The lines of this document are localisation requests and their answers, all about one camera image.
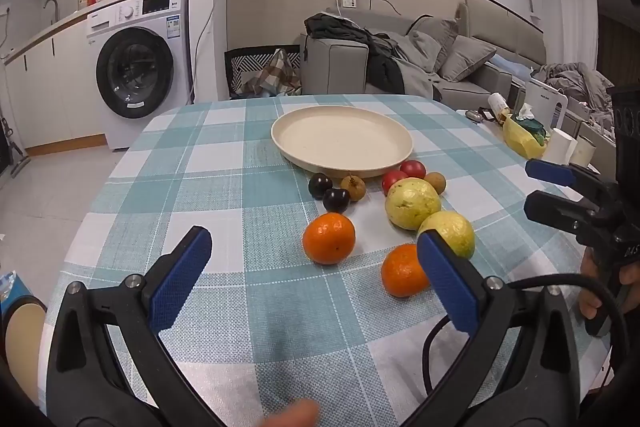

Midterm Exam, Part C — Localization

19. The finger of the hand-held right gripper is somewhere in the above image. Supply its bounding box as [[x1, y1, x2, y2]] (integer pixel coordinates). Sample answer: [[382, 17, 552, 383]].
[[524, 190, 607, 234], [525, 159, 619, 204]]

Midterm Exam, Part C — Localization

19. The cream round plate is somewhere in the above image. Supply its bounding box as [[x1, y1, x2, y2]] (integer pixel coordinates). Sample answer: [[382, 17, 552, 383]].
[[271, 106, 414, 179]]

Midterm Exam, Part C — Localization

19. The grey sofa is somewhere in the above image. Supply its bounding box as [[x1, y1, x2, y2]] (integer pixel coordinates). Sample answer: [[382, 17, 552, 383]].
[[300, 0, 548, 110]]

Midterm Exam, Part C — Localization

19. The white appliance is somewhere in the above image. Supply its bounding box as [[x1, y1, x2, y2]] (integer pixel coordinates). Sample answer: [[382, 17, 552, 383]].
[[525, 78, 568, 130]]

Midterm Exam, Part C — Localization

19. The white paper roll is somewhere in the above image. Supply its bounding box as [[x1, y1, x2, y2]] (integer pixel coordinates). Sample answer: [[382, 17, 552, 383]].
[[542, 128, 578, 165]]

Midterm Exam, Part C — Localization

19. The plaid cloth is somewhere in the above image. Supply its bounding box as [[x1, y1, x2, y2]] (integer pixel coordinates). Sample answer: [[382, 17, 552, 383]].
[[241, 48, 303, 98]]

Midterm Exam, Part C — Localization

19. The blue packet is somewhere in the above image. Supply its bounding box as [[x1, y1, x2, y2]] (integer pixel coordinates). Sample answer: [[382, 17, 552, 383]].
[[0, 272, 23, 308]]

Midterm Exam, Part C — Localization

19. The grey pillow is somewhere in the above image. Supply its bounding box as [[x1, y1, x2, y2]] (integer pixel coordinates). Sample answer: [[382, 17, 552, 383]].
[[439, 35, 497, 82], [407, 16, 458, 75], [406, 31, 443, 74]]

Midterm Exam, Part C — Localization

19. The teal checked tablecloth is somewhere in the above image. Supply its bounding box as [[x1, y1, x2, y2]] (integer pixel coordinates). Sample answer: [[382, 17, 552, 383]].
[[37, 94, 613, 427]]

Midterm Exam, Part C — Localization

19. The small yellow-green guava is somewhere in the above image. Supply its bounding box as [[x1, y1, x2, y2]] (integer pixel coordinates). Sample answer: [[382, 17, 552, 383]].
[[417, 211, 475, 259]]

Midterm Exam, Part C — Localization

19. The brown longan with stem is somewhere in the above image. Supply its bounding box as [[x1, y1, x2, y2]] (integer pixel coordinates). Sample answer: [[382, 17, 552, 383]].
[[341, 174, 367, 202]]

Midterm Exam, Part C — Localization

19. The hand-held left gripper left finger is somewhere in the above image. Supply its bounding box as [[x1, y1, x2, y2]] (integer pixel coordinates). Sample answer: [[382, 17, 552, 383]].
[[45, 226, 226, 427]]

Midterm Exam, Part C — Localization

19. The person's left hand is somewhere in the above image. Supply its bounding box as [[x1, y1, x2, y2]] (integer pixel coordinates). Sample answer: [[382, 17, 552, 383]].
[[262, 399, 321, 427]]

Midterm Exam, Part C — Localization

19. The beige round seat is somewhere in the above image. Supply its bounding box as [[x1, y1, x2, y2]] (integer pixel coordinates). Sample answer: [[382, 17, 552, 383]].
[[2, 299, 48, 408]]

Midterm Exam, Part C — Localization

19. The black striped laundry basket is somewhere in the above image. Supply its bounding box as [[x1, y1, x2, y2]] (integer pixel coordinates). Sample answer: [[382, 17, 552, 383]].
[[224, 45, 303, 100]]

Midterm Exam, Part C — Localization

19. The grey garment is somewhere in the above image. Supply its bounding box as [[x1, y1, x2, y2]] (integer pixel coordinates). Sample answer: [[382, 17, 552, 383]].
[[370, 32, 443, 100]]

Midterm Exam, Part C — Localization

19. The smooth brown longan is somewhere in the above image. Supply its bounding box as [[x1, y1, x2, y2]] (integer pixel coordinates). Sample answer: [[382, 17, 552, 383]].
[[422, 172, 447, 196]]

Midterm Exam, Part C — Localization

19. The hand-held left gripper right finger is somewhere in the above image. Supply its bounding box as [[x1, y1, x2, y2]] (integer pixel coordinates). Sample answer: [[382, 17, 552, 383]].
[[400, 229, 583, 427]]

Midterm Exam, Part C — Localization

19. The yellow bag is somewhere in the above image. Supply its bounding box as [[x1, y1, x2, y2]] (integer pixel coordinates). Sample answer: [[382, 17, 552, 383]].
[[502, 112, 551, 159]]

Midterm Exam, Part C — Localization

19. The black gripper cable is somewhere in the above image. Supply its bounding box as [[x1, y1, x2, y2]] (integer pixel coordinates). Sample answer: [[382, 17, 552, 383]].
[[422, 275, 629, 400]]

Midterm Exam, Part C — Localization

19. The crumpled grey blanket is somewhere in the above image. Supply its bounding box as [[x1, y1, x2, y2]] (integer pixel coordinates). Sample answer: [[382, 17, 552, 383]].
[[532, 62, 616, 112]]

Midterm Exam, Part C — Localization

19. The large yellow-green guava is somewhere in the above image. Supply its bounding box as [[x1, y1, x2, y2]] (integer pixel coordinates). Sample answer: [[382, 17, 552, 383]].
[[385, 178, 442, 230]]

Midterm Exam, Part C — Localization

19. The white labelled bottle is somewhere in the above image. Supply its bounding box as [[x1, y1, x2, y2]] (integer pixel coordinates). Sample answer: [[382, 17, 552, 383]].
[[487, 93, 511, 124]]

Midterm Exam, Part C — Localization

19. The dark jacket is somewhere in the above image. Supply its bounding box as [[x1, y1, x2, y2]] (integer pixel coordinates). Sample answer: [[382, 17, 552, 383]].
[[304, 13, 406, 95]]

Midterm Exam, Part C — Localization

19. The white kitchen cabinet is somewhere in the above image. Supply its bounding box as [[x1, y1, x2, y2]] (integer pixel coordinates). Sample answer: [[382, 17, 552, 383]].
[[2, 14, 108, 152]]

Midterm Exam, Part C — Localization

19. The white curtain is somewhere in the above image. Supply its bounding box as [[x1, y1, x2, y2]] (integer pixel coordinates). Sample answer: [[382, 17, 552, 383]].
[[542, 0, 598, 72]]

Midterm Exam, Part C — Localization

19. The white cup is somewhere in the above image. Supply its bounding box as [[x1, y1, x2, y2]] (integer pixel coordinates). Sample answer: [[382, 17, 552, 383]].
[[570, 138, 596, 168]]

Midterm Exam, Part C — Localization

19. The white washing machine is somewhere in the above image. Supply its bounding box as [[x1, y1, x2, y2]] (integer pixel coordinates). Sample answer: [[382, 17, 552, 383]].
[[86, 0, 193, 151]]

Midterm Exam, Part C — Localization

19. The light blue blanket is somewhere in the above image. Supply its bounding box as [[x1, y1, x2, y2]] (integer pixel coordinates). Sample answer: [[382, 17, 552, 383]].
[[487, 57, 533, 82]]

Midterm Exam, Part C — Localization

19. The dark purple plum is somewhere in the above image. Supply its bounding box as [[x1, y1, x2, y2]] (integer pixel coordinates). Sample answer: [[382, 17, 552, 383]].
[[322, 188, 351, 214], [307, 172, 333, 200]]

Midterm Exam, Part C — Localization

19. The brown curtain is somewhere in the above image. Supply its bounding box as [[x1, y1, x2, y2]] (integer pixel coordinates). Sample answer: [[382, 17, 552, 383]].
[[595, 0, 640, 82]]

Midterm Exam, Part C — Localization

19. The orange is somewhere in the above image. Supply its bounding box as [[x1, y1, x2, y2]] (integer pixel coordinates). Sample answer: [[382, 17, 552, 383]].
[[302, 212, 357, 265], [381, 243, 432, 299]]

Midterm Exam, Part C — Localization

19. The dark green bag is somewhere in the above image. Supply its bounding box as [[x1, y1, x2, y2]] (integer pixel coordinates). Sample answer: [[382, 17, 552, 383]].
[[520, 119, 551, 142]]

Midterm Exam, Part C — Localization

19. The person's right hand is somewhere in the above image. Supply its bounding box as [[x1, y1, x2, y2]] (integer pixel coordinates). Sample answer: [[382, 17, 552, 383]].
[[579, 249, 640, 322]]

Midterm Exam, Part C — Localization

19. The white side table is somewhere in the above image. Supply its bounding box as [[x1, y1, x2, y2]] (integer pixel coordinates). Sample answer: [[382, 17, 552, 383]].
[[456, 107, 616, 178]]

